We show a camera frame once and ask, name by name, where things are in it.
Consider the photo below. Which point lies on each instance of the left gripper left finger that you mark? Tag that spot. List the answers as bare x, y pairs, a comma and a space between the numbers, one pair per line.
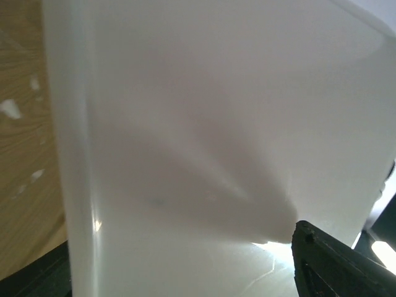
50, 275

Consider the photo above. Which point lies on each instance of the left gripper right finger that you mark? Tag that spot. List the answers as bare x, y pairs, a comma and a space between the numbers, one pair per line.
324, 266

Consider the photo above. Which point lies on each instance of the white rectangular basin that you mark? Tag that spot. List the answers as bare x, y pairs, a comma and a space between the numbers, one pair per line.
193, 135

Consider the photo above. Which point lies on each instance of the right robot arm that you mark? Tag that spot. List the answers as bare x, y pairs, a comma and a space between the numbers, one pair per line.
380, 225

